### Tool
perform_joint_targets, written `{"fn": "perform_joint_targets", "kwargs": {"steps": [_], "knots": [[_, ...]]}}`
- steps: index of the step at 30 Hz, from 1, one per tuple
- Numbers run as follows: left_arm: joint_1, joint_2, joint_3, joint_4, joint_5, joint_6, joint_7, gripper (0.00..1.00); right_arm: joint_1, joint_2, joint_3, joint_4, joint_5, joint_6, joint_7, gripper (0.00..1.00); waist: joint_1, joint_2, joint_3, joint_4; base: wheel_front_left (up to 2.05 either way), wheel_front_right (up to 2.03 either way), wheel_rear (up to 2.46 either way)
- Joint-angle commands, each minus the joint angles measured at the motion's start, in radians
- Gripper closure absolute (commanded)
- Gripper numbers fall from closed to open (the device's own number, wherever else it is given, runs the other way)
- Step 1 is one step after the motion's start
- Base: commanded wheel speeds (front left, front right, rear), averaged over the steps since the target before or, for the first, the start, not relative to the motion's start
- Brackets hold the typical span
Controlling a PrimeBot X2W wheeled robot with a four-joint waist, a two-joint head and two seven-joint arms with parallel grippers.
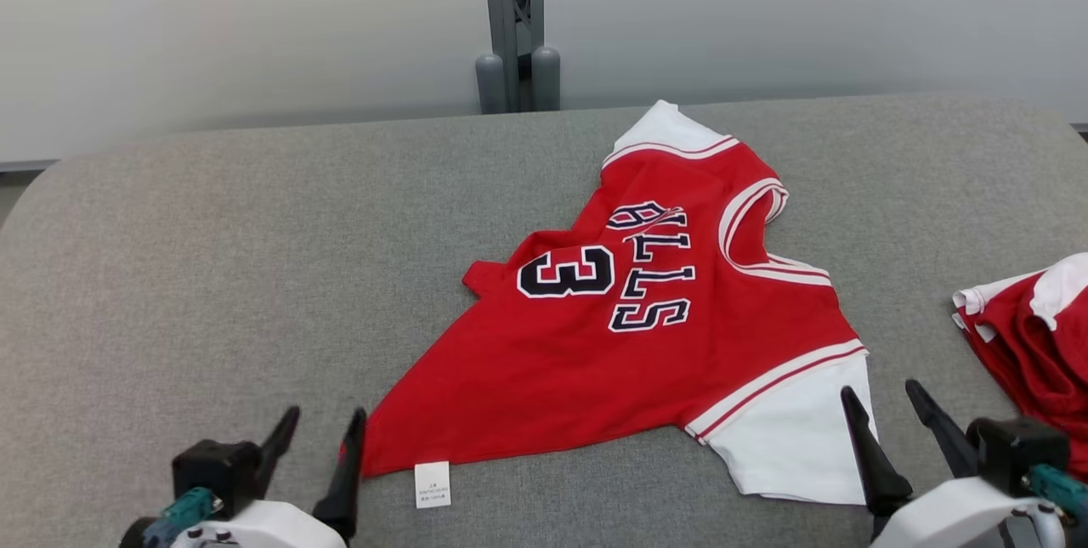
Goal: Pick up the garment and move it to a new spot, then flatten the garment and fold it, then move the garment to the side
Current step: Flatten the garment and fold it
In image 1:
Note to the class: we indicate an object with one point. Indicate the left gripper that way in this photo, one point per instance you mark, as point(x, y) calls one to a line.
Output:
point(263, 527)

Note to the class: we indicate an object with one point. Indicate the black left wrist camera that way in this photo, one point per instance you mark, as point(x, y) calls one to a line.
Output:
point(212, 467)

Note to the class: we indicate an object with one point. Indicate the red garment with white band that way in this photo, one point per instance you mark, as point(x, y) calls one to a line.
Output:
point(1037, 361)

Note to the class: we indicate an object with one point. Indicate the red jersey with white trim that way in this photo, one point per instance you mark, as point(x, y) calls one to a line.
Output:
point(595, 378)

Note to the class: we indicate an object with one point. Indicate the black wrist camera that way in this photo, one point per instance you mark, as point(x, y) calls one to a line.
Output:
point(212, 467)
point(1016, 450)

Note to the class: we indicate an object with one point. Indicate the grey cylinder foot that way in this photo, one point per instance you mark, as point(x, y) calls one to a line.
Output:
point(490, 85)
point(546, 81)

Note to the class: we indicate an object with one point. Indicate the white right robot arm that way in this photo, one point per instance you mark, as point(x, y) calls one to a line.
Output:
point(1041, 531)

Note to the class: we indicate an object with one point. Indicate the grey metal post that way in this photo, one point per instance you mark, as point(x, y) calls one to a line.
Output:
point(506, 4)

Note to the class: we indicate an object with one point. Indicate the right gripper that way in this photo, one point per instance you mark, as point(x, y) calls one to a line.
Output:
point(943, 518)

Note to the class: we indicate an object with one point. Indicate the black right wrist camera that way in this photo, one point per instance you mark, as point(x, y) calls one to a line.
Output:
point(1016, 450)

